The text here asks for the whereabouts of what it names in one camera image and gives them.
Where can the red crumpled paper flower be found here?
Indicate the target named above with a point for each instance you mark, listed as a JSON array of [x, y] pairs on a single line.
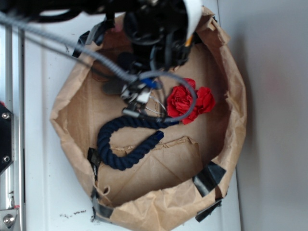
[[180, 100]]

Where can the brown paper bin liner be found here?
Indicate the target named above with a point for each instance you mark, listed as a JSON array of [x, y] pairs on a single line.
[[188, 171]]

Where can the robot arm with black cables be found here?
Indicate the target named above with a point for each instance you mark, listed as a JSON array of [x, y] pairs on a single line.
[[160, 31]]

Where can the aluminium frame rail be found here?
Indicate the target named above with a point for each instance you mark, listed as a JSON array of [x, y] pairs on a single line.
[[12, 193]]

